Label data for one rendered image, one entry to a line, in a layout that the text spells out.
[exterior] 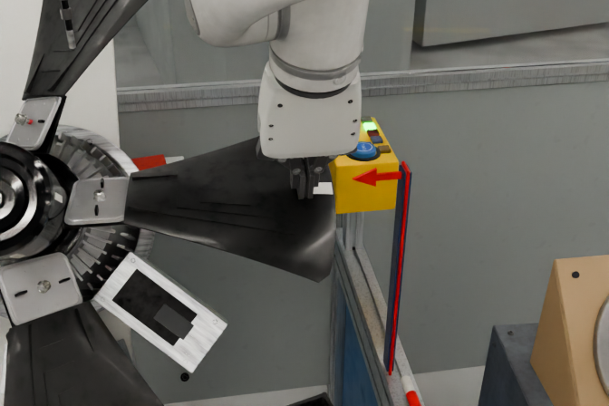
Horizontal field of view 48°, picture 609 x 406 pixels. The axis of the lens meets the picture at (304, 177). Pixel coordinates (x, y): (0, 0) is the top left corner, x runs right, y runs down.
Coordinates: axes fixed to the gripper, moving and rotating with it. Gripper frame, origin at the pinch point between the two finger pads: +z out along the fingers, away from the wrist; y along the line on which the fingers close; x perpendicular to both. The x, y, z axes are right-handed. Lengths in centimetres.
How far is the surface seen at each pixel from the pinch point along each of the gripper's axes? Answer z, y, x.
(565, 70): 41, -72, -63
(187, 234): 1.2, 13.1, 5.5
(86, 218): 1.4, 23.4, 2.3
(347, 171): 20.6, -10.5, -18.5
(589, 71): 42, -78, -63
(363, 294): 38.1, -13.0, -7.4
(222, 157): 3.1, 8.7, -6.8
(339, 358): 71, -13, -13
